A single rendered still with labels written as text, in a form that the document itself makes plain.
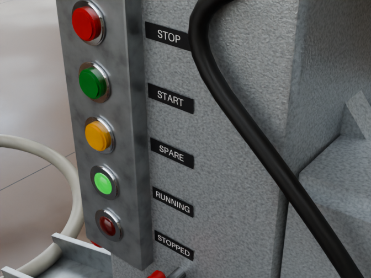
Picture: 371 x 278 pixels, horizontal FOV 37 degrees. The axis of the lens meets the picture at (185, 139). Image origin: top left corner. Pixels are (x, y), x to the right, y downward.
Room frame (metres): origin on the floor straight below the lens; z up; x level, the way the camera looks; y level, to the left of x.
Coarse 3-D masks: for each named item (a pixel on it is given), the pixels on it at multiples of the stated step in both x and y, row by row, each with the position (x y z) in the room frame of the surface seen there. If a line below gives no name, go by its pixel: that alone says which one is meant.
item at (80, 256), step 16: (64, 240) 0.76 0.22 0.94; (80, 240) 0.75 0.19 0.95; (64, 256) 0.77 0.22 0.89; (80, 256) 0.74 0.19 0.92; (96, 256) 0.71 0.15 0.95; (16, 272) 0.68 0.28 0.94; (48, 272) 0.72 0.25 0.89; (64, 272) 0.72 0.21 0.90; (80, 272) 0.71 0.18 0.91; (96, 272) 0.70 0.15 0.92; (112, 272) 0.68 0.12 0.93
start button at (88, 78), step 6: (84, 72) 0.41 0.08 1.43; (90, 72) 0.41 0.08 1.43; (96, 72) 0.41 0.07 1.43; (84, 78) 0.41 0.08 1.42; (90, 78) 0.41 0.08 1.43; (96, 78) 0.41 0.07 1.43; (84, 84) 0.41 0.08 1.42; (90, 84) 0.41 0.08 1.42; (96, 84) 0.41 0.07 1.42; (102, 84) 0.41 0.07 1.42; (84, 90) 0.41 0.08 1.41; (90, 90) 0.41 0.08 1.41; (96, 90) 0.41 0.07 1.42; (102, 90) 0.41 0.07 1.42; (90, 96) 0.41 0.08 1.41; (96, 96) 0.41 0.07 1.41
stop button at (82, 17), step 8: (80, 8) 0.41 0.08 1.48; (72, 16) 0.42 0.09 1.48; (80, 16) 0.41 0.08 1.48; (88, 16) 0.41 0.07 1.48; (72, 24) 0.42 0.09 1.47; (80, 24) 0.41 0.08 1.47; (88, 24) 0.41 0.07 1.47; (96, 24) 0.41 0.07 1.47; (80, 32) 0.41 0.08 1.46; (88, 32) 0.41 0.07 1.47; (96, 32) 0.41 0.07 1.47; (88, 40) 0.41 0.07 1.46
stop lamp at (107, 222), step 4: (104, 216) 0.42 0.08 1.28; (100, 220) 0.42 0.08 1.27; (104, 220) 0.41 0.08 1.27; (108, 220) 0.41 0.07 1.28; (100, 224) 0.42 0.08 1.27; (104, 224) 0.41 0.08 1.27; (108, 224) 0.41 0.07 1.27; (112, 224) 0.41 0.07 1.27; (104, 228) 0.41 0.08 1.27; (108, 228) 0.41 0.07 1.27; (112, 228) 0.41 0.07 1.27; (104, 232) 0.41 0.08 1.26; (108, 232) 0.41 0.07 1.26; (112, 232) 0.41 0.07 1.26
